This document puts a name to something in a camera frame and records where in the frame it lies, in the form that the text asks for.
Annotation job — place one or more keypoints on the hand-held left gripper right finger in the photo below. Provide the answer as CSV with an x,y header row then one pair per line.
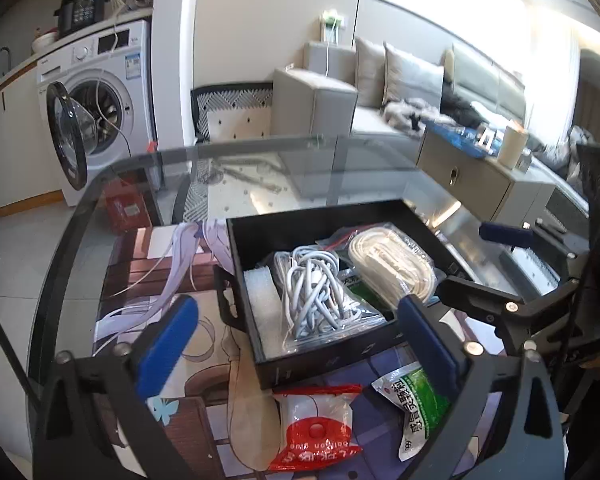
x,y
430,350

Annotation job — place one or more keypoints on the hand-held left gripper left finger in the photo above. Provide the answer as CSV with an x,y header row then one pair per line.
x,y
167,345

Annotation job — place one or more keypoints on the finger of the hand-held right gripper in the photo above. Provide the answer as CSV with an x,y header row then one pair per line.
x,y
505,234
475,295

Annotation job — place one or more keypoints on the green and white packet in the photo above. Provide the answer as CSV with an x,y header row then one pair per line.
x,y
420,410

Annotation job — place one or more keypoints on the white foam piece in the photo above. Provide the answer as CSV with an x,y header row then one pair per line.
x,y
265,310

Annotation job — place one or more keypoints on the red and white packet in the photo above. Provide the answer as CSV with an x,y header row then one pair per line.
x,y
315,420

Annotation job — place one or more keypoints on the black box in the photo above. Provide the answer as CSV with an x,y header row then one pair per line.
x,y
280,230

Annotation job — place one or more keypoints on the beige side cabinet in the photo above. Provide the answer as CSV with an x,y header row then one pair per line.
x,y
480,175

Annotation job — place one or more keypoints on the small white box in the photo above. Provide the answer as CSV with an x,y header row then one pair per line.
x,y
525,160

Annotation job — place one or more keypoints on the printed desk mat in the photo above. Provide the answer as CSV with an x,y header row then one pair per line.
x,y
130,270

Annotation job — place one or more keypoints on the grey down jacket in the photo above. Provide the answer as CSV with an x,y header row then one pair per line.
x,y
565,155

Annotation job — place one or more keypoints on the blue tray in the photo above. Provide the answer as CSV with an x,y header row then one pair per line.
x,y
455,135

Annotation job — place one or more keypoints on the black jacket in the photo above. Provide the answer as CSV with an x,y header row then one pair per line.
x,y
460,105

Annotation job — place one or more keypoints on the red box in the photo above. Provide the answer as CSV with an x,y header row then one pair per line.
x,y
125,207

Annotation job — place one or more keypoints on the grey fluffy cloth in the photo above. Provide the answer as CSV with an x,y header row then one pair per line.
x,y
405,112

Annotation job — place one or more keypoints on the grey pillow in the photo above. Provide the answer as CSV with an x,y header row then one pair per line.
x,y
370,72
412,77

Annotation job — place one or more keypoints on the grey sofa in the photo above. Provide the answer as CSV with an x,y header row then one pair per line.
x,y
310,105

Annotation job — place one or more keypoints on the black white patterned chair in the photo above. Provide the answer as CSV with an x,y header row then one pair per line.
x,y
235,110

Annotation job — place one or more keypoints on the white lower kitchen cabinet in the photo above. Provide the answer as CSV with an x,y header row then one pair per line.
x,y
15,150

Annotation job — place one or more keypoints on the white washing machine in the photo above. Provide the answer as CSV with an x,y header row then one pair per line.
x,y
130,90

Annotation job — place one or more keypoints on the white bowl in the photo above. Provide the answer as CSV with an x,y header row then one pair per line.
x,y
45,42

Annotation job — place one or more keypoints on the kitchen faucet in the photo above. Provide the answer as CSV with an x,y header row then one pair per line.
x,y
6,57

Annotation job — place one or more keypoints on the black pressure cooker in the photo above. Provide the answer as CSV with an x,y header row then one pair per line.
x,y
82,10

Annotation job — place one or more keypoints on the small metal pot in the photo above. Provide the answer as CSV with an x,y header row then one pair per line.
x,y
142,0

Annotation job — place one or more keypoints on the wall socket with charger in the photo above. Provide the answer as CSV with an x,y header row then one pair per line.
x,y
332,27

